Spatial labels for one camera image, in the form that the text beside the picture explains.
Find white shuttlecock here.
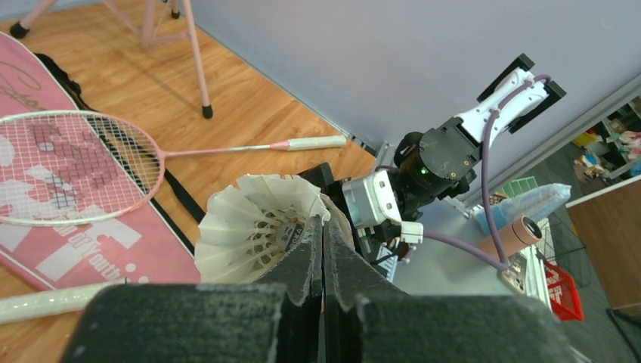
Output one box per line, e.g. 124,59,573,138
194,174,330,284

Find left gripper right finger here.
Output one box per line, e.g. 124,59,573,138
323,220,574,362

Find pink racket bag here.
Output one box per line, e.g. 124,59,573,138
1,33,200,290

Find background clutter shelf items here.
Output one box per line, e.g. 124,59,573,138
472,98,641,323

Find pink racket far left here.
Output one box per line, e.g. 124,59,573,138
1,278,130,324

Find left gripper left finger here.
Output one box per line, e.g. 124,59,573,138
60,217,323,362

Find pink racket on bag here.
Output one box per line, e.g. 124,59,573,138
0,110,348,228

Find black shuttlecock tube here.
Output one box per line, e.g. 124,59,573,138
298,163,367,258

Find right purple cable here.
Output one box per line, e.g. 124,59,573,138
423,73,552,272

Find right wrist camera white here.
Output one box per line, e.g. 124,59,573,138
341,169,424,246

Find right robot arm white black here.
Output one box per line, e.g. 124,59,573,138
389,54,566,212

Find pink music stand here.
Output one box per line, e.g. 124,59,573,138
9,0,214,119

